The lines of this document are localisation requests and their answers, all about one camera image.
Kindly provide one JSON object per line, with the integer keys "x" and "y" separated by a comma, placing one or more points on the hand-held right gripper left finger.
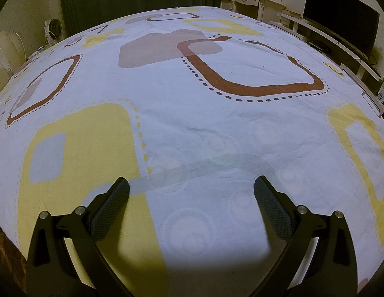
{"x": 111, "y": 210}

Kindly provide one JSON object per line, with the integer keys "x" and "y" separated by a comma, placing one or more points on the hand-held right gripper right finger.
{"x": 272, "y": 210}

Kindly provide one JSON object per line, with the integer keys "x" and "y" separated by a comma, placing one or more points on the small round white fan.
{"x": 52, "y": 26}

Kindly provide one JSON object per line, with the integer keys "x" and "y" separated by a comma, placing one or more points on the black television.
{"x": 337, "y": 18}

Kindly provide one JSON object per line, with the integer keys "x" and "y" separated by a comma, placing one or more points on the bed with patterned sheet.
{"x": 195, "y": 114}

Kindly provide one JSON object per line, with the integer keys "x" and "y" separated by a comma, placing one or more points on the white dressing table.
{"x": 241, "y": 1}

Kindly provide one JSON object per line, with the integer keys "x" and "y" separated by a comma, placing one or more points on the white television stand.
{"x": 297, "y": 24}

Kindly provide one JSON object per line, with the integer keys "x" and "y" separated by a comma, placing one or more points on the brown plaid sweater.
{"x": 6, "y": 250}

